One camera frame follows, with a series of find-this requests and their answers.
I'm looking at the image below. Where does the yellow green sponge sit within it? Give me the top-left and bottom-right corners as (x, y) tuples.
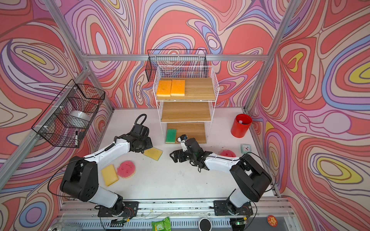
(165, 129), (177, 144)
(144, 147), (163, 161)

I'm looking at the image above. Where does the orange yellow sponge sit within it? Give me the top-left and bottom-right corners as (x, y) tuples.
(101, 164), (119, 186)
(156, 80), (172, 97)
(171, 80), (186, 97)

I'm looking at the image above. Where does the red round sticker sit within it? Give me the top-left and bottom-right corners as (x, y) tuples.
(267, 215), (278, 227)

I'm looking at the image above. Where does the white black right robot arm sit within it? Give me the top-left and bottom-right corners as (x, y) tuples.
(170, 135), (272, 216)

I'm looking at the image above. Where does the silver bowl in basket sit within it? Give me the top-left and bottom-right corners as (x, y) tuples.
(69, 110), (91, 121)

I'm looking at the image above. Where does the black wire basket wall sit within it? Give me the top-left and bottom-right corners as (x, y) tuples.
(145, 48), (208, 82)
(32, 80), (106, 148)

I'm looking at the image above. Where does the black wire basket back wall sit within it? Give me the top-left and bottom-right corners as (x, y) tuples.
(145, 48), (208, 82)

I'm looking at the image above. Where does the white wire wooden shelf rack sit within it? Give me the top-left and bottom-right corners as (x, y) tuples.
(153, 65), (220, 143)

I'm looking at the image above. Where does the red ribbed metal bucket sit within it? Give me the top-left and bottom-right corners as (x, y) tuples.
(231, 114), (252, 138)

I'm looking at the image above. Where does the pink smiley sponge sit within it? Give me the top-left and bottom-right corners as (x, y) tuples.
(117, 160), (136, 179)
(220, 150), (237, 158)

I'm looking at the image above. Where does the black wire basket left wall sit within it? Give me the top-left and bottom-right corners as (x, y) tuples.
(32, 80), (106, 148)

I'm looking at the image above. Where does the green snack packet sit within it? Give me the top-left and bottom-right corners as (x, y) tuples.
(151, 217), (172, 231)

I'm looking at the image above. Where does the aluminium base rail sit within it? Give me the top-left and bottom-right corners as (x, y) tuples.
(54, 197), (300, 231)

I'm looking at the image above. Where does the small mint alarm clock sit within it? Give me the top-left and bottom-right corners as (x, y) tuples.
(240, 144), (251, 154)

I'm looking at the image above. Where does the black marker in basket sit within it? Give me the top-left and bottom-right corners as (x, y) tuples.
(74, 131), (79, 147)

